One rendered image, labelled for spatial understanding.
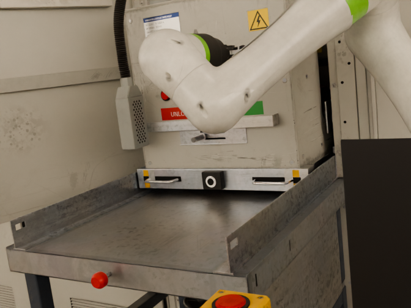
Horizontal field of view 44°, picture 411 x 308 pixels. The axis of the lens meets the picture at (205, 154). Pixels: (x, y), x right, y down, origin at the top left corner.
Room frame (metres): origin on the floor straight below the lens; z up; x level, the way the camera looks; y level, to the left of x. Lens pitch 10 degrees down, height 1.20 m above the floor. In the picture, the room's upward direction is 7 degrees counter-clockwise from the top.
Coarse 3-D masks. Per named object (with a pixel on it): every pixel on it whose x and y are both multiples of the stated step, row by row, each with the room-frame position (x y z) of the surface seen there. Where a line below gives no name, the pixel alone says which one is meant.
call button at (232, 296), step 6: (234, 294) 0.63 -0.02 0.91; (222, 300) 0.61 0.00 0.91; (228, 300) 0.61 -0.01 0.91; (234, 300) 0.61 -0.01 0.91; (240, 300) 0.61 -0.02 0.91; (216, 306) 0.60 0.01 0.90; (222, 306) 0.60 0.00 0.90; (228, 306) 0.59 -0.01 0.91; (234, 306) 0.59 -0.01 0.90; (240, 306) 0.60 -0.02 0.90
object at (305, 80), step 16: (176, 0) 1.41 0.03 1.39; (288, 0) 1.27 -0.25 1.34; (304, 64) 1.34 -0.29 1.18; (304, 80) 1.33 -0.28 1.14; (304, 96) 1.32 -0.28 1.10; (320, 96) 1.45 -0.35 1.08; (304, 112) 1.32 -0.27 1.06; (320, 112) 1.44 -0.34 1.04; (304, 128) 1.31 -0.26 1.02; (320, 128) 1.43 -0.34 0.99; (304, 144) 1.30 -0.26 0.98; (320, 144) 1.42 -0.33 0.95; (144, 160) 1.51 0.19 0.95; (304, 160) 1.29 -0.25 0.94
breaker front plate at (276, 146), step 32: (192, 0) 1.39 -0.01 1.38; (224, 0) 1.34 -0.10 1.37; (256, 0) 1.30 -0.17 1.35; (128, 32) 1.50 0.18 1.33; (192, 32) 1.39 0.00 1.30; (224, 32) 1.34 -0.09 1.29; (256, 32) 1.30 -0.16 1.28; (160, 96) 1.46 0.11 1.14; (288, 96) 1.26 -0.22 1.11; (256, 128) 1.31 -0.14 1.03; (288, 128) 1.27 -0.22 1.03; (160, 160) 1.48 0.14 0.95; (192, 160) 1.42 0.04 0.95; (224, 160) 1.37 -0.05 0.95; (256, 160) 1.32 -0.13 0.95; (288, 160) 1.27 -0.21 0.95
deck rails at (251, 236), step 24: (96, 192) 1.35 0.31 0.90; (120, 192) 1.44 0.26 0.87; (144, 192) 1.50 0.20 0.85; (288, 192) 1.08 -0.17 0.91; (312, 192) 1.22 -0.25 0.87; (24, 216) 1.14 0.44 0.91; (48, 216) 1.20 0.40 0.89; (72, 216) 1.27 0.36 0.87; (96, 216) 1.30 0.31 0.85; (264, 216) 0.97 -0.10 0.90; (288, 216) 1.07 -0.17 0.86; (24, 240) 1.13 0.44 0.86; (240, 240) 0.87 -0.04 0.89; (264, 240) 0.96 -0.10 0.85; (240, 264) 0.86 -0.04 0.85
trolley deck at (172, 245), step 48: (192, 192) 1.45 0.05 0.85; (240, 192) 1.38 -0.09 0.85; (336, 192) 1.29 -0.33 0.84; (48, 240) 1.15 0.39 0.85; (96, 240) 1.11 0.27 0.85; (144, 240) 1.07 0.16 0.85; (192, 240) 1.03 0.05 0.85; (288, 240) 0.98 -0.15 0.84; (144, 288) 0.92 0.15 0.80; (192, 288) 0.87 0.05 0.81; (240, 288) 0.82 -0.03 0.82
